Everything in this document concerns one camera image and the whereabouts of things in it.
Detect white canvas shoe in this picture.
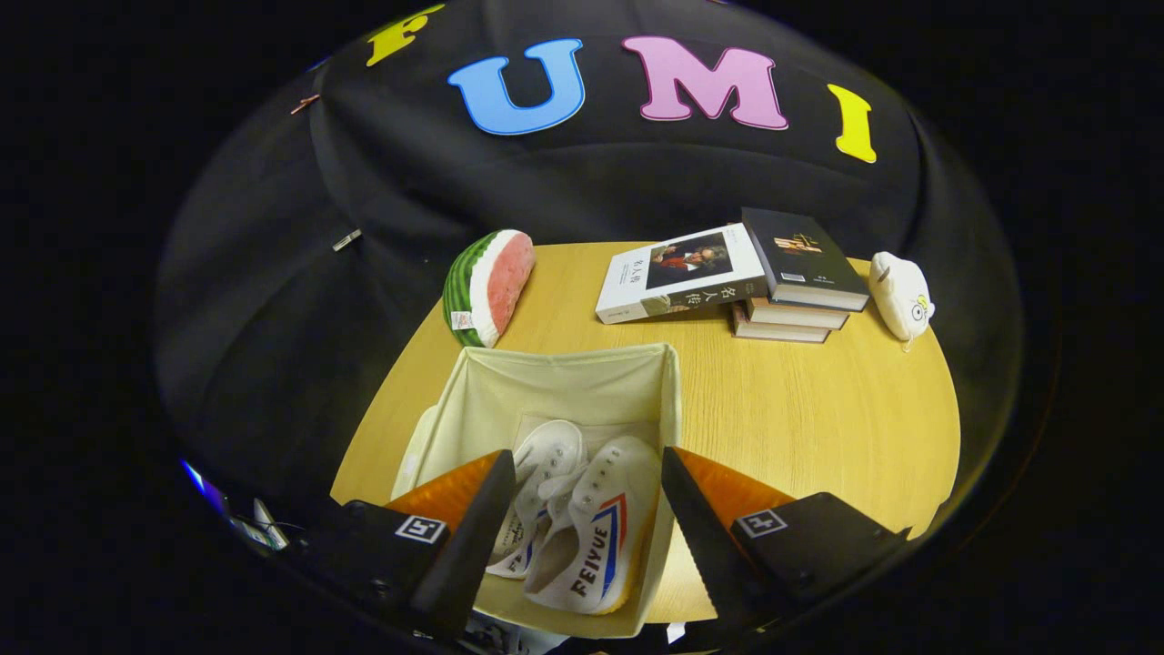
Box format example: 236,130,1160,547
487,419,587,580
525,436,662,616

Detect beige fabric storage box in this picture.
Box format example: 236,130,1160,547
391,342,683,640

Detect watermelon slice plush toy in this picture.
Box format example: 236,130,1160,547
442,229,537,349

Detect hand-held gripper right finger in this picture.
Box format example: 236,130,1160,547
660,446,910,638

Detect white plush toy with face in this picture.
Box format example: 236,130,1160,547
868,251,937,351

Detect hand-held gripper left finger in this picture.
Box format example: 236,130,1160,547
309,448,517,642

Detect stacked book with cream pages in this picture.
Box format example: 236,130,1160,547
732,305,832,345
746,296,850,330

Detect black hardcover book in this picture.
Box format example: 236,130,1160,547
741,207,871,313

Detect white book with portrait cover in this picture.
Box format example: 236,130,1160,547
596,223,770,326

